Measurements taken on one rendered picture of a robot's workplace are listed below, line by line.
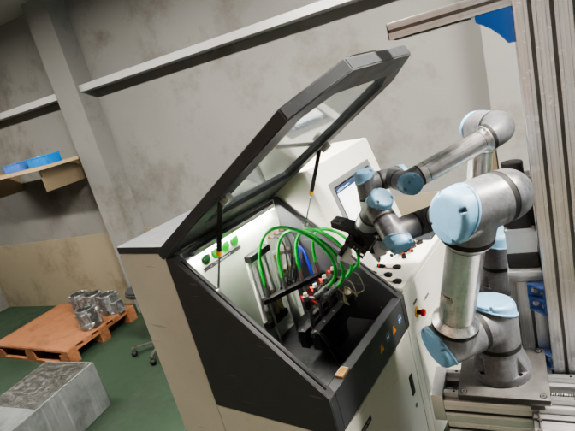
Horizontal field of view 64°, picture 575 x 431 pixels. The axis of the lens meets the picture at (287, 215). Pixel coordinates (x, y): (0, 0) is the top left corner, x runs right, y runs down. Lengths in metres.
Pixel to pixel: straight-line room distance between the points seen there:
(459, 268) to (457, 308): 0.12
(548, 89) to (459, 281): 0.53
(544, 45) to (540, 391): 0.86
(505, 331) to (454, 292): 0.25
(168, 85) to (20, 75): 1.90
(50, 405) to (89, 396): 0.32
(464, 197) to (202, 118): 3.50
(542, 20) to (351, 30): 2.45
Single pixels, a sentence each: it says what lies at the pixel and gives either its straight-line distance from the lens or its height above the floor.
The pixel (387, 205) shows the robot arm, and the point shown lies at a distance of 1.36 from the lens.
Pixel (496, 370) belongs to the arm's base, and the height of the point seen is 1.09.
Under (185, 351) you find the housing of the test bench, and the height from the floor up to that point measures 1.04.
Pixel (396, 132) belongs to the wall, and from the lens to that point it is 3.63.
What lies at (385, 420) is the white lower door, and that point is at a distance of 2.02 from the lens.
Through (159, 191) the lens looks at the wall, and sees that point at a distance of 4.81.
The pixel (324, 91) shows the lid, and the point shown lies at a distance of 1.22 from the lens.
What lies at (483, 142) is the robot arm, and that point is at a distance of 1.68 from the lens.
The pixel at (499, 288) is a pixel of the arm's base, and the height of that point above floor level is 1.07.
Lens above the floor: 1.94
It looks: 15 degrees down
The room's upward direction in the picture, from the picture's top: 15 degrees counter-clockwise
